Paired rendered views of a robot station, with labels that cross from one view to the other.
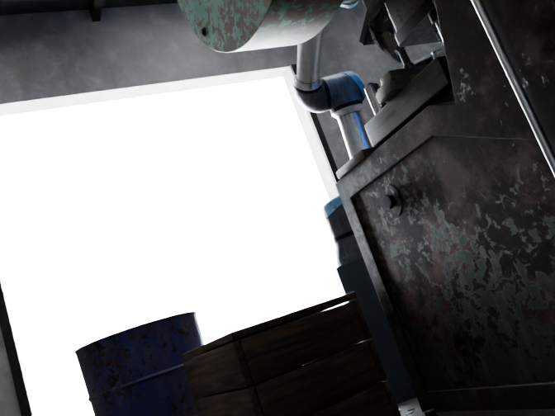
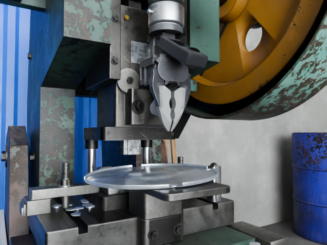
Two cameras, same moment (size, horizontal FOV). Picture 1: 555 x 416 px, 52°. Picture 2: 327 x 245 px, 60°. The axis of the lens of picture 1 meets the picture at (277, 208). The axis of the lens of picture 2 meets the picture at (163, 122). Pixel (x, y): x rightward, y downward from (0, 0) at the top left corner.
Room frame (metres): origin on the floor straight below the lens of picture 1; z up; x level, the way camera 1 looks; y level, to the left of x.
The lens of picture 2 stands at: (2.03, -0.51, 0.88)
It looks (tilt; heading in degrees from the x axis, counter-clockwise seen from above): 2 degrees up; 174
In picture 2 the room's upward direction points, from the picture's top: straight up
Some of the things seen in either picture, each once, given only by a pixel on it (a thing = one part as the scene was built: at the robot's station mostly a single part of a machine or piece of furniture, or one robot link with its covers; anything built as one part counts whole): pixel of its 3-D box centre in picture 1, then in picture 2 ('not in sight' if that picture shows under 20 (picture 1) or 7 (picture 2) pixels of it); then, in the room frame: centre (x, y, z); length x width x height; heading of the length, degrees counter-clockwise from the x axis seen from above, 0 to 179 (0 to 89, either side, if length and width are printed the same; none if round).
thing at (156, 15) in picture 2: not in sight; (164, 19); (1.45, -0.45, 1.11); 0.08 x 0.08 x 0.05
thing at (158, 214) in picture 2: not in sight; (164, 210); (1.44, -0.45, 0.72); 0.25 x 0.14 x 0.14; 25
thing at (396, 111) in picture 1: (476, 92); (129, 210); (1.28, -0.53, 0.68); 0.45 x 0.30 x 0.06; 115
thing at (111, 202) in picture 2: not in sight; (128, 192); (1.28, -0.53, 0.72); 0.20 x 0.16 x 0.03; 115
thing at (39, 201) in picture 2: not in sight; (61, 185); (1.36, -0.68, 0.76); 0.17 x 0.06 x 0.10; 115
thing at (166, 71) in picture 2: (383, 10); (164, 59); (1.44, -0.45, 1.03); 0.09 x 0.08 x 0.12; 26
